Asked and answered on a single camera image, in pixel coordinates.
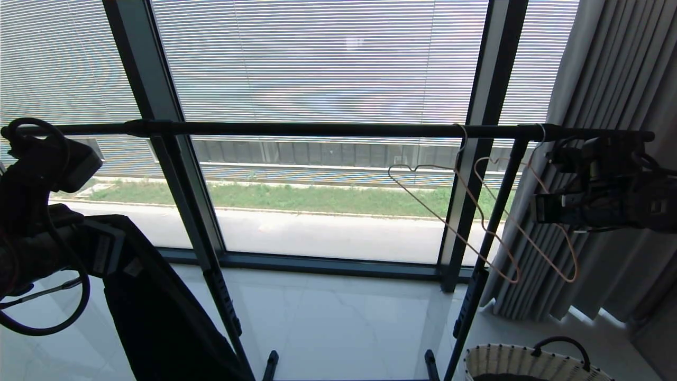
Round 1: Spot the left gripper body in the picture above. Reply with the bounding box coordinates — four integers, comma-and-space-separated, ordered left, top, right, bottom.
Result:
21, 209, 126, 282

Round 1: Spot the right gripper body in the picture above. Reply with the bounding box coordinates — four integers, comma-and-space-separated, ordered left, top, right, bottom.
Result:
532, 174, 654, 233

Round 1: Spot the pink clothes hanger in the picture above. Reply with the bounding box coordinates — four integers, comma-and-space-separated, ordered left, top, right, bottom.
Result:
473, 124, 579, 284
388, 124, 522, 285

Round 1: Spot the black garment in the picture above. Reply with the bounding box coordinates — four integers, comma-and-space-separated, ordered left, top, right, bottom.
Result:
99, 214, 250, 381

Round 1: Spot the white laundry basket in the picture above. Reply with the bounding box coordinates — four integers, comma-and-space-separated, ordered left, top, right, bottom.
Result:
464, 336, 615, 381

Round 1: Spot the black clothes rack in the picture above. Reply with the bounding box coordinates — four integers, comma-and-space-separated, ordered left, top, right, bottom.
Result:
0, 119, 656, 381

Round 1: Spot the beige curtain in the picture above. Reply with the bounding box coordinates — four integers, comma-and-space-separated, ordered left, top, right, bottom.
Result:
481, 0, 677, 323

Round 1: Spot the window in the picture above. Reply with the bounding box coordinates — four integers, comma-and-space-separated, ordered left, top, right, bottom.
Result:
0, 0, 580, 281

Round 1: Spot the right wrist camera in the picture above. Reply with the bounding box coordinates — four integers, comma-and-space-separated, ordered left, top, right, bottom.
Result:
546, 135, 647, 178

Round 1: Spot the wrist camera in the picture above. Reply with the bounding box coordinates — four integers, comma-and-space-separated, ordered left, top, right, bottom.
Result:
546, 135, 647, 178
4, 137, 104, 212

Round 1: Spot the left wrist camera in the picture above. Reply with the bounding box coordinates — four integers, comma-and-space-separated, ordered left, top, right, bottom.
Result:
4, 137, 104, 212

